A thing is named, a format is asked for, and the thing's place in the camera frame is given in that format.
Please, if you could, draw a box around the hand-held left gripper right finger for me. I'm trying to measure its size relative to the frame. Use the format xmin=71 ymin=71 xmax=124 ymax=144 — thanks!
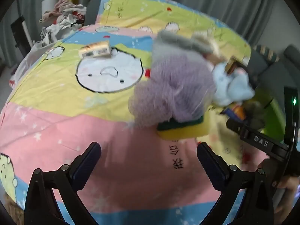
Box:
xmin=196 ymin=142 xmax=275 ymax=225

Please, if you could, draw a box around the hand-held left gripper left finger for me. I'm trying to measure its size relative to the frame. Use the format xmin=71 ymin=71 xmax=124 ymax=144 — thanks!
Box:
xmin=24 ymin=142 xmax=105 ymax=225

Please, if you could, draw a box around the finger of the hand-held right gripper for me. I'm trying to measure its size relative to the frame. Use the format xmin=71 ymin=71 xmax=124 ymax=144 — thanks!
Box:
xmin=226 ymin=118 xmax=249 ymax=135

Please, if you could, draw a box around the olive grey cloth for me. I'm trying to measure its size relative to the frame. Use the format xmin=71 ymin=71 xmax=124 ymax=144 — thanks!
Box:
xmin=244 ymin=101 xmax=266 ymax=129

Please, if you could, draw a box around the green cardboard box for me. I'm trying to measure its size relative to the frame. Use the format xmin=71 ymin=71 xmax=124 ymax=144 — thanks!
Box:
xmin=253 ymin=82 xmax=289 ymax=134

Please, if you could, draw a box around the blue plush elephant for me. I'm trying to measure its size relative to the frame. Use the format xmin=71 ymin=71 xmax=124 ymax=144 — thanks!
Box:
xmin=212 ymin=62 xmax=256 ymax=106

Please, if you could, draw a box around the yellow green sponge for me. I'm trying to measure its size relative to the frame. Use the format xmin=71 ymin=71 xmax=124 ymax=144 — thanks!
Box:
xmin=157 ymin=116 xmax=207 ymax=141

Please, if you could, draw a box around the black gold box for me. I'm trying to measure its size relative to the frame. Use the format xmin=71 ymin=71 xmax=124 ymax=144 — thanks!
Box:
xmin=225 ymin=55 xmax=258 ymax=89

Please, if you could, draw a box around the purple mesh bath pouf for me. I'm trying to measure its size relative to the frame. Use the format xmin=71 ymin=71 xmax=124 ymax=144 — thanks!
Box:
xmin=128 ymin=49 xmax=217 ymax=128

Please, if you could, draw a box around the beige towel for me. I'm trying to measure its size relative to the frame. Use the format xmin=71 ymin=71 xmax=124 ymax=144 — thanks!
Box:
xmin=191 ymin=33 xmax=227 ymax=64

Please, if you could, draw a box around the grey towel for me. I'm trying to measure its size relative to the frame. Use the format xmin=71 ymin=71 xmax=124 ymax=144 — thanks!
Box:
xmin=153 ymin=29 xmax=215 ymax=54

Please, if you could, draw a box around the person's right hand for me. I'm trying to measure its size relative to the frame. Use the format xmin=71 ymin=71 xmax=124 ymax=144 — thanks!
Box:
xmin=274 ymin=174 xmax=300 ymax=214

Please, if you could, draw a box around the orange blue packet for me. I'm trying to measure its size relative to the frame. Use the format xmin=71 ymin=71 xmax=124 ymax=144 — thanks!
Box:
xmin=220 ymin=103 xmax=246 ymax=122

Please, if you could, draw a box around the cartoon printed bed sheet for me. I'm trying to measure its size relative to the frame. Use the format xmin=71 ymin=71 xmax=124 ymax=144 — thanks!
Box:
xmin=0 ymin=0 xmax=285 ymax=225

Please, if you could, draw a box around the grey sofa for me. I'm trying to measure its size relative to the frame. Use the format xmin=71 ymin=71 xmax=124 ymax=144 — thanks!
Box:
xmin=248 ymin=44 xmax=300 ymax=94

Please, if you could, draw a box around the striped pillow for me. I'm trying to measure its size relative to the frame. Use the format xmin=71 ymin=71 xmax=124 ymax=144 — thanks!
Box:
xmin=254 ymin=44 xmax=280 ymax=62

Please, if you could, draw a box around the small gold carton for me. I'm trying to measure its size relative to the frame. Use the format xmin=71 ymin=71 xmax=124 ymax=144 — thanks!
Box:
xmin=78 ymin=41 xmax=112 ymax=59

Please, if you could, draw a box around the white plastic bag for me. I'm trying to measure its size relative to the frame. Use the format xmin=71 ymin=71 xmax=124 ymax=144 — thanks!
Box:
xmin=9 ymin=42 xmax=54 ymax=87

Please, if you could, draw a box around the black cabinet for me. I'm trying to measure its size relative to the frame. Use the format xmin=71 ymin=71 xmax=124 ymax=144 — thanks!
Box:
xmin=10 ymin=16 xmax=32 ymax=54

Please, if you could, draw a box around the pile of clothes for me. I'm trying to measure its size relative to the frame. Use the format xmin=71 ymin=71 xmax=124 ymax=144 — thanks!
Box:
xmin=39 ymin=0 xmax=87 ymax=45

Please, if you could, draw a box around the grey padded chair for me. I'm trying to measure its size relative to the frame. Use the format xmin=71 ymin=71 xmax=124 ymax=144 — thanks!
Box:
xmin=85 ymin=0 xmax=104 ymax=26

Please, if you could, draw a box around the white cylinder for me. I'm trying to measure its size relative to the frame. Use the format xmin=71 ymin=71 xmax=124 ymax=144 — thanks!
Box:
xmin=41 ymin=0 xmax=59 ymax=23

